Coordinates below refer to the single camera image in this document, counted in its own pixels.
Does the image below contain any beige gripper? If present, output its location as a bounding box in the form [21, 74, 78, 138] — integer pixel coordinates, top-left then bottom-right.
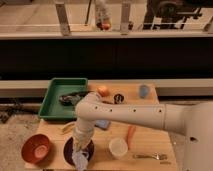
[73, 132, 93, 152]

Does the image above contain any white towel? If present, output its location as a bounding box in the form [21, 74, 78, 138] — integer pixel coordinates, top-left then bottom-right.
[72, 150, 89, 171]

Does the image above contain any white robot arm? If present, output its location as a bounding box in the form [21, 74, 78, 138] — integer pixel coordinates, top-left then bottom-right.
[73, 92, 213, 171]

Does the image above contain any purple bowl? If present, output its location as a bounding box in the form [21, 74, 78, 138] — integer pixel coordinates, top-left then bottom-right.
[63, 138, 94, 166]

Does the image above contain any orange bowl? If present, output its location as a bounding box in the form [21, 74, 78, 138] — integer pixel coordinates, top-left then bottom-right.
[21, 134, 51, 164]

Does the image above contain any blue sponge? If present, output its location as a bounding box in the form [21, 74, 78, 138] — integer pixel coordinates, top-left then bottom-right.
[95, 120, 110, 130]

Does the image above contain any white cup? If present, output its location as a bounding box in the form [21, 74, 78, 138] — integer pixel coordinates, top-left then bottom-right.
[108, 138, 128, 159]

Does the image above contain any green plastic tray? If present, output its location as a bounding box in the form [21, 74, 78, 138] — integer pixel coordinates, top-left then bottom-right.
[38, 78, 88, 121]

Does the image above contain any orange carrot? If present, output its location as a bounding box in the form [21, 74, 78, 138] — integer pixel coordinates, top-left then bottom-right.
[126, 125, 136, 150]

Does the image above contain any orange fruit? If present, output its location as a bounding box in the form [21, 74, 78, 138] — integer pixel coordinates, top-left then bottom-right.
[97, 86, 110, 97]

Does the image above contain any black round object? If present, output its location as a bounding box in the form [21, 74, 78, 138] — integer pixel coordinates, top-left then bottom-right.
[114, 94, 124, 104]

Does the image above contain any blue cup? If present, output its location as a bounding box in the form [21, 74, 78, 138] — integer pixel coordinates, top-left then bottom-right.
[139, 85, 150, 98]

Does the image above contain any black handled kitchen utensil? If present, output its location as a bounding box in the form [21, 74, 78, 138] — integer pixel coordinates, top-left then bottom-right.
[59, 91, 88, 106]

